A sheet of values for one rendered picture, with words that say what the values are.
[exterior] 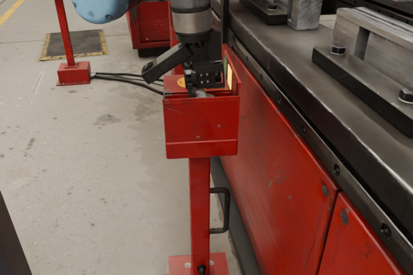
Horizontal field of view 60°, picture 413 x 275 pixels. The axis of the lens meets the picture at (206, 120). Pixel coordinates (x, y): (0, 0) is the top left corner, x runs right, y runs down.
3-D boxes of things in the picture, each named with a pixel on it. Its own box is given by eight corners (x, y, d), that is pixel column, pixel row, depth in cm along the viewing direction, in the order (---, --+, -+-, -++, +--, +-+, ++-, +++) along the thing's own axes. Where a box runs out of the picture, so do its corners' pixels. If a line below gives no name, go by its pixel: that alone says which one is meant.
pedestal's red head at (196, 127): (166, 116, 96) (161, 52, 87) (224, 113, 97) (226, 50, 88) (166, 159, 79) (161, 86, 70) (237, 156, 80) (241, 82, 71)
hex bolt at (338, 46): (327, 51, 68) (329, 43, 67) (341, 50, 68) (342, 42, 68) (334, 56, 66) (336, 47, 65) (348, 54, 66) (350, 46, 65)
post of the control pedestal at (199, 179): (191, 269, 117) (187, 129, 90) (208, 267, 118) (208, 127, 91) (192, 283, 112) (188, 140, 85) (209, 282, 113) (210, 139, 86)
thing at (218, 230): (208, 231, 107) (208, 183, 98) (227, 229, 108) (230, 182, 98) (209, 237, 105) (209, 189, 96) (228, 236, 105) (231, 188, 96)
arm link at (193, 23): (172, 15, 64) (171, 5, 71) (175, 40, 67) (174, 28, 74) (212, 10, 65) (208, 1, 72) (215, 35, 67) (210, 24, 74)
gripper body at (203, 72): (225, 91, 73) (221, 33, 67) (184, 96, 72) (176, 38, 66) (220, 77, 79) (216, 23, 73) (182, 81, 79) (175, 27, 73)
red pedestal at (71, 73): (60, 76, 288) (35, -35, 247) (92, 73, 292) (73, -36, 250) (56, 86, 271) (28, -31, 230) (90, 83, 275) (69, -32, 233)
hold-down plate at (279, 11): (238, 2, 120) (239, -8, 119) (254, 1, 121) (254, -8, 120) (267, 25, 95) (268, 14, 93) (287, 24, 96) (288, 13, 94)
